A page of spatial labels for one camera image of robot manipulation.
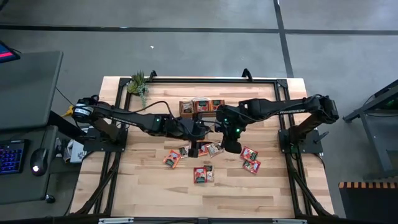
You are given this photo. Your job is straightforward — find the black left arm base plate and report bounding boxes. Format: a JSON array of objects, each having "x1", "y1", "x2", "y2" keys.
[{"x1": 83, "y1": 127, "x2": 129, "y2": 152}]

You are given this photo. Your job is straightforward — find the yellow power plug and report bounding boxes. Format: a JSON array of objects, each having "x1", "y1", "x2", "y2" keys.
[{"x1": 61, "y1": 105, "x2": 75, "y2": 118}]

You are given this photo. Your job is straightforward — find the red strawberry tea packet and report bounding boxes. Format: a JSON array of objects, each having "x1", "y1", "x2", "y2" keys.
[
  {"x1": 239, "y1": 146, "x2": 259, "y2": 162},
  {"x1": 195, "y1": 100, "x2": 210, "y2": 113},
  {"x1": 242, "y1": 159, "x2": 262, "y2": 174},
  {"x1": 193, "y1": 167, "x2": 208, "y2": 184}
]

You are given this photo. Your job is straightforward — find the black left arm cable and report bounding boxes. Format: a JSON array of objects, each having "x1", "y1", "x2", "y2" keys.
[{"x1": 127, "y1": 100, "x2": 175, "y2": 118}]

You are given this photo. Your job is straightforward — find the black case with striped edge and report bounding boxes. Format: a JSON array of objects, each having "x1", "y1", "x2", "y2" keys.
[{"x1": 338, "y1": 181, "x2": 398, "y2": 224}]

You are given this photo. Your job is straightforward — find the black computer mouse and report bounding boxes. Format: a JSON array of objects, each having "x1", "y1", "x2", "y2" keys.
[{"x1": 30, "y1": 147, "x2": 49, "y2": 177}]

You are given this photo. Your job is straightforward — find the wooden three-compartment tea box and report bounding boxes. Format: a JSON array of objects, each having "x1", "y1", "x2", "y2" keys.
[{"x1": 179, "y1": 99, "x2": 226, "y2": 118}]

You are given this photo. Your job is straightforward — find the black aluminium table frame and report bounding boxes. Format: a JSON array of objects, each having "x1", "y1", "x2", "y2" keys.
[{"x1": 70, "y1": 70, "x2": 335, "y2": 218}]

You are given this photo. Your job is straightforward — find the thin black power cable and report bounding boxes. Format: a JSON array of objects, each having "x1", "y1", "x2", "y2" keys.
[{"x1": 55, "y1": 86, "x2": 75, "y2": 108}]

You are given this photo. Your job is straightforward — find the dark computer screen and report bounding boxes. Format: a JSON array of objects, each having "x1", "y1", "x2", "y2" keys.
[{"x1": 0, "y1": 40, "x2": 21, "y2": 64}]

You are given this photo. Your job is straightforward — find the potted green succulent plant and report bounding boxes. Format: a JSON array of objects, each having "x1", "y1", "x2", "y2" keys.
[{"x1": 126, "y1": 70, "x2": 150, "y2": 111}]

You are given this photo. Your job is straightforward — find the white printed carton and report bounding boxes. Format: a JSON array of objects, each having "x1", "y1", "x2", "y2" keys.
[{"x1": 63, "y1": 139, "x2": 88, "y2": 164}]

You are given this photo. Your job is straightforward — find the black metal stand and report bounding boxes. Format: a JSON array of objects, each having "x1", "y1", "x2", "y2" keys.
[{"x1": 343, "y1": 79, "x2": 398, "y2": 181}]

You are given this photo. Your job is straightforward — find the orange peach tea packet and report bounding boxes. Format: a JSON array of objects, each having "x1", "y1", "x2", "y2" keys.
[
  {"x1": 164, "y1": 150, "x2": 182, "y2": 169},
  {"x1": 198, "y1": 142, "x2": 210, "y2": 157},
  {"x1": 210, "y1": 99, "x2": 224, "y2": 112}
]

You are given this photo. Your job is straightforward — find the dark grey desk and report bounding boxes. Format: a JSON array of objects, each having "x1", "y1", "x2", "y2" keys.
[{"x1": 0, "y1": 50, "x2": 65, "y2": 205}]

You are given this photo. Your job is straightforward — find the silver metal bracket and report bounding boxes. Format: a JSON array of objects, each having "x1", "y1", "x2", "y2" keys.
[
  {"x1": 98, "y1": 217, "x2": 134, "y2": 224},
  {"x1": 272, "y1": 218, "x2": 308, "y2": 224}
]

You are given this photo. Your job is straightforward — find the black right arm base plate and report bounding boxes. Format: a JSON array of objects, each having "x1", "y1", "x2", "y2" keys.
[{"x1": 278, "y1": 129, "x2": 324, "y2": 155}]

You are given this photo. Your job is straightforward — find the backlit black keyboard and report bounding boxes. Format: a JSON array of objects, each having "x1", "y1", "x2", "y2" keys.
[{"x1": 0, "y1": 139, "x2": 28, "y2": 175}]

